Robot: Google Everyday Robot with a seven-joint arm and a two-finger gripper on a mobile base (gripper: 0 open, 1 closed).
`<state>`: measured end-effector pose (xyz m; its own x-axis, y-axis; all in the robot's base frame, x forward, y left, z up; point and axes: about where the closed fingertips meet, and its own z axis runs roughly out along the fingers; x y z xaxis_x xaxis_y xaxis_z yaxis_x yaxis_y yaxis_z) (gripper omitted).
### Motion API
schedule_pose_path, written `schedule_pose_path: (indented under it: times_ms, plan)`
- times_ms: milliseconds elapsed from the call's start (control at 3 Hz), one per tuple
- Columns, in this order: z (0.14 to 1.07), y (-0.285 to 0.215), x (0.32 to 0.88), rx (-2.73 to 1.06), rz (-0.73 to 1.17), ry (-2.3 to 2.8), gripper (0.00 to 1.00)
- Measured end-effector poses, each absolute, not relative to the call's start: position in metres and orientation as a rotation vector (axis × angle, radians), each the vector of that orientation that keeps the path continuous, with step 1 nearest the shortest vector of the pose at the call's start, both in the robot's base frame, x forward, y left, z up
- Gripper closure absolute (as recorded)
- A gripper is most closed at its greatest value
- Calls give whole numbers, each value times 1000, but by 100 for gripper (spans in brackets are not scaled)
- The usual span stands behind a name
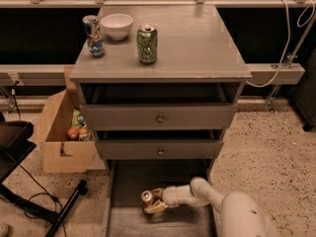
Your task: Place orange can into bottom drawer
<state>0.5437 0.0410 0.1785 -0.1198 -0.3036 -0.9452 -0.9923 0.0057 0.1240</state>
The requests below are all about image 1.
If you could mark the cardboard box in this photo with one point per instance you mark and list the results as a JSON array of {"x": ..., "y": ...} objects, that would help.
[{"x": 61, "y": 155}]

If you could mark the silver blue slim can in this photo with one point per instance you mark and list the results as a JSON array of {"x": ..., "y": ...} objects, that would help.
[{"x": 93, "y": 35}]

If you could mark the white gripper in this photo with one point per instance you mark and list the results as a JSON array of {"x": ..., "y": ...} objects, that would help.
[{"x": 170, "y": 196}]

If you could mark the grey top drawer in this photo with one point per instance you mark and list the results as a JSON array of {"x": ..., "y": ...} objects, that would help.
[{"x": 156, "y": 106}]

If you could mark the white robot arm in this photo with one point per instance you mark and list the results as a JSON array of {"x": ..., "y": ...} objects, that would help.
[{"x": 239, "y": 214}]

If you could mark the grey wooden drawer cabinet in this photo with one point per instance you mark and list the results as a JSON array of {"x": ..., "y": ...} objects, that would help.
[{"x": 193, "y": 47}]

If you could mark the green soda can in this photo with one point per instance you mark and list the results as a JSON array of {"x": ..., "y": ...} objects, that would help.
[{"x": 146, "y": 39}]

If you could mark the orange fruit in box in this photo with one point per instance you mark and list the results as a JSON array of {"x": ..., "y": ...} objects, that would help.
[{"x": 83, "y": 130}]

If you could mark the grey middle drawer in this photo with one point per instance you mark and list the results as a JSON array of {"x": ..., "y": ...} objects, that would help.
[{"x": 158, "y": 144}]

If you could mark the grey open bottom drawer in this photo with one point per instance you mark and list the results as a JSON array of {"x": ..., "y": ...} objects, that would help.
[{"x": 124, "y": 216}]

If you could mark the white ceramic bowl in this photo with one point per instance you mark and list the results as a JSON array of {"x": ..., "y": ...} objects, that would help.
[{"x": 117, "y": 26}]

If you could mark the dark cabinet at right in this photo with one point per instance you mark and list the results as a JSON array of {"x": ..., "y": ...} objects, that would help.
[{"x": 303, "y": 94}]

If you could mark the green snack bag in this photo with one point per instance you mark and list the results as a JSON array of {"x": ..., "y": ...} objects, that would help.
[{"x": 77, "y": 119}]

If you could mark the red apple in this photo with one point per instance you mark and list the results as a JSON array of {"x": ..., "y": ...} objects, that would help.
[{"x": 73, "y": 133}]

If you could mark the orange soda can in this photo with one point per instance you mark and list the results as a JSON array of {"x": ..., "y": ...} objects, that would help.
[{"x": 146, "y": 198}]

